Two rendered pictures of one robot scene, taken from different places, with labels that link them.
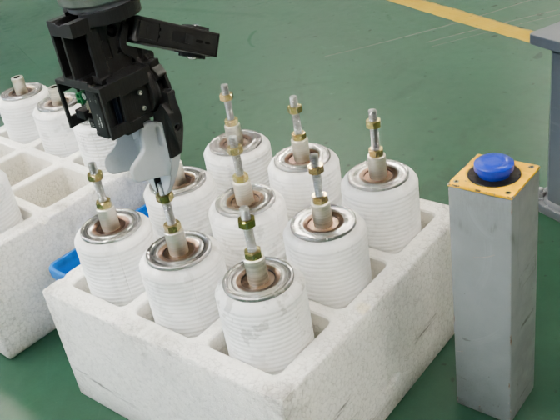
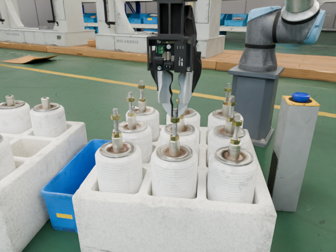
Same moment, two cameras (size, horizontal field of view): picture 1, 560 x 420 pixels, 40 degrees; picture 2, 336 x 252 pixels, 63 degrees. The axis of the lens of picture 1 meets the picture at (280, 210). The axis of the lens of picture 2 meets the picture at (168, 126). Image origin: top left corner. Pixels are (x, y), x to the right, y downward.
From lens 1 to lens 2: 0.59 m
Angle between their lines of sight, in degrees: 33
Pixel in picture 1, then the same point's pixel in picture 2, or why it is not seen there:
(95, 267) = (118, 172)
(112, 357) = (129, 227)
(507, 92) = not seen: hidden behind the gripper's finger
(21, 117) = not seen: outside the picture
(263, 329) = (250, 179)
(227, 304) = (232, 169)
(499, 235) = (310, 123)
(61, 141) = (16, 125)
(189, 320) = (188, 189)
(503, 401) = (294, 202)
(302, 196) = not seen: hidden behind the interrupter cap
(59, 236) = (41, 173)
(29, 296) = (26, 213)
